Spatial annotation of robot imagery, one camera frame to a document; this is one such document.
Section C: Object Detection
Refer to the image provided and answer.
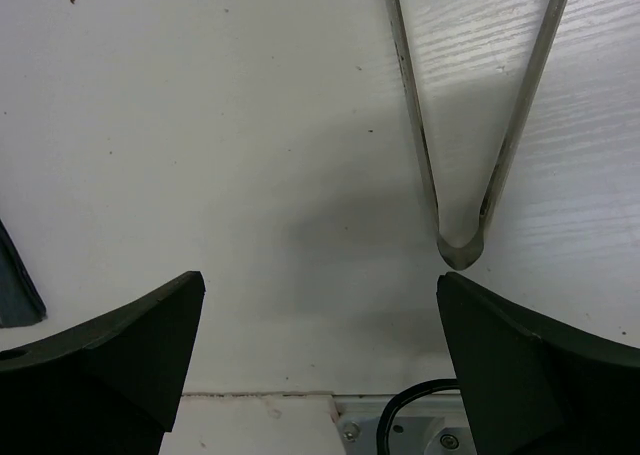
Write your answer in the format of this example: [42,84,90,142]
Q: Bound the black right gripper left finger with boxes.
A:
[1,271,205,454]

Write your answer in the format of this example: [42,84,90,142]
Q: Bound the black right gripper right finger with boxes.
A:
[436,273,639,454]

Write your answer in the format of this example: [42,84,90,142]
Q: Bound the steel bread tongs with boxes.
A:
[386,0,568,271]

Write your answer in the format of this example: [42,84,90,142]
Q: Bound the dark blue checked placemat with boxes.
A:
[0,224,47,328]

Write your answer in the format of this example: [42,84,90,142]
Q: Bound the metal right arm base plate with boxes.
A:
[333,392,476,454]

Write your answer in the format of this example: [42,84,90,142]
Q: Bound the black base cable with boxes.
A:
[378,379,462,455]

